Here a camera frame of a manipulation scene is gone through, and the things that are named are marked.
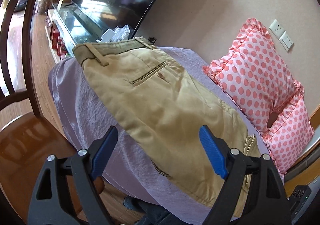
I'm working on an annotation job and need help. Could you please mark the lower pink polka-dot pillow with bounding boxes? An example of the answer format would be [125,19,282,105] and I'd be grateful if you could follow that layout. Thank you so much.
[263,92,314,175]

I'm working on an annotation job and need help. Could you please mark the pink polka-dot pillow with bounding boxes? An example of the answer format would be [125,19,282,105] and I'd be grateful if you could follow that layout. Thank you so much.
[263,92,314,175]
[202,18,299,134]

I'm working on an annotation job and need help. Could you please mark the lavender bed sheet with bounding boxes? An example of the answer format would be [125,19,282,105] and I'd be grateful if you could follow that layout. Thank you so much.
[48,46,273,225]

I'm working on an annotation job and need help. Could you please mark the crumpled clear plastic bag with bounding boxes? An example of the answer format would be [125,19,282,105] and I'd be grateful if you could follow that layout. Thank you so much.
[110,25,131,43]

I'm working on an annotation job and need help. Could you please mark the white wall socket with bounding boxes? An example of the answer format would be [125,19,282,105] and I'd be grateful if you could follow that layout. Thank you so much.
[269,19,285,39]

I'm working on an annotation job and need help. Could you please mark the upper pink polka-dot pillow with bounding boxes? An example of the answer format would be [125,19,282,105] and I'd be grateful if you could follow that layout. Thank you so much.
[202,18,299,134]

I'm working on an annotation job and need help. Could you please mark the white wall switch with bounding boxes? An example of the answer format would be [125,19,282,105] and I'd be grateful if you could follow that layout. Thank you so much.
[279,31,294,52]

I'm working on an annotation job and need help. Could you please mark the glass top TV stand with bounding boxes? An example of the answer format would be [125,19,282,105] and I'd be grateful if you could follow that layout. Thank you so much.
[48,3,107,57]

